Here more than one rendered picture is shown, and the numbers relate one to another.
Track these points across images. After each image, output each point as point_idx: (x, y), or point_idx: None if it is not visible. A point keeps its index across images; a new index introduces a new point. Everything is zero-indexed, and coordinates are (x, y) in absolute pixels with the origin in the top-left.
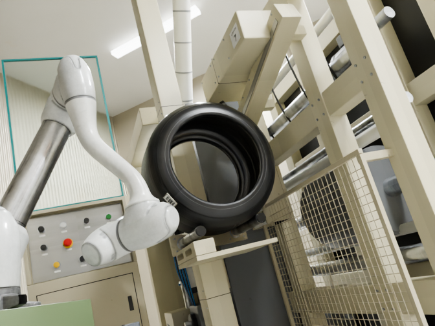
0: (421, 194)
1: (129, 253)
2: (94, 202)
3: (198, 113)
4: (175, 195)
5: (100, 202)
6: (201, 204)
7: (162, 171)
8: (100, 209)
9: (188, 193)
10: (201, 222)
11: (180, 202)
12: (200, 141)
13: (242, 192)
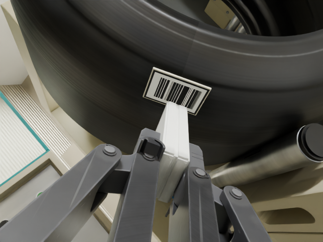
0: None
1: (108, 236)
2: (3, 188)
3: None
4: (187, 63)
5: (14, 182)
6: (284, 54)
7: (90, 2)
8: (22, 193)
9: (224, 34)
10: (302, 113)
11: (217, 80)
12: None
13: (262, 30)
